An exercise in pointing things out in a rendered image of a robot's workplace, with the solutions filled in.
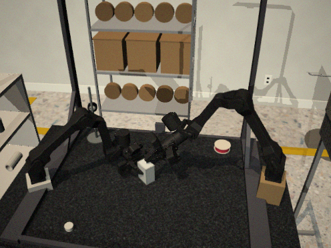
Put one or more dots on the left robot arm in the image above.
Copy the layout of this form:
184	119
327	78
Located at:
242	102

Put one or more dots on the white short cylinder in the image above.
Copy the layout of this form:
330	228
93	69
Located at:
69	226

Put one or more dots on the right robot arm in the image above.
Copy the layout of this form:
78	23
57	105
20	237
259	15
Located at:
80	119

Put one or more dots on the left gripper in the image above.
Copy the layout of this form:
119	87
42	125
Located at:
158	152

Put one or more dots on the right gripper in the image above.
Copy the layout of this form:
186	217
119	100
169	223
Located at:
130	165

